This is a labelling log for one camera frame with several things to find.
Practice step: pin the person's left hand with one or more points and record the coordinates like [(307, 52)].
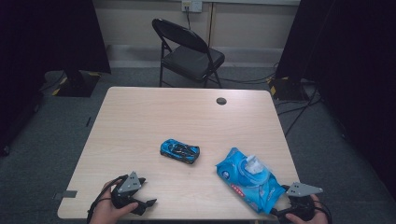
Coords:
[(106, 211)]

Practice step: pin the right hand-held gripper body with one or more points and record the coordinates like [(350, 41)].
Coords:
[(302, 205)]

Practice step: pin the white wall socket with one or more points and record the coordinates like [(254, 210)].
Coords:
[(192, 5)]

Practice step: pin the black folding chair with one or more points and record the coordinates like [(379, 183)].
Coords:
[(193, 59)]

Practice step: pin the blue toy car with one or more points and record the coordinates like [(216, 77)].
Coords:
[(180, 151)]

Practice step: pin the small black floor marker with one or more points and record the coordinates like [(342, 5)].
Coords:
[(88, 121)]

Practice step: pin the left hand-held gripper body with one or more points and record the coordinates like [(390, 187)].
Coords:
[(127, 186)]

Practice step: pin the thin vertical wall conduit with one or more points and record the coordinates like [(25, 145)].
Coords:
[(211, 25)]

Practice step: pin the grey tape strip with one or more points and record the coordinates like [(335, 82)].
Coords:
[(65, 194)]

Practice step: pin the black curtain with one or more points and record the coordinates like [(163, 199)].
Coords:
[(46, 46), (351, 77)]

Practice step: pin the person's right hand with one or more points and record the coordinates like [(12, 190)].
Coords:
[(311, 220)]

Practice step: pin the black stand base yellow stripes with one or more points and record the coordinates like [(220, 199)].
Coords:
[(77, 85), (288, 88)]

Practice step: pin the blue wet wipes pack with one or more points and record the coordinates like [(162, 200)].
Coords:
[(249, 186)]

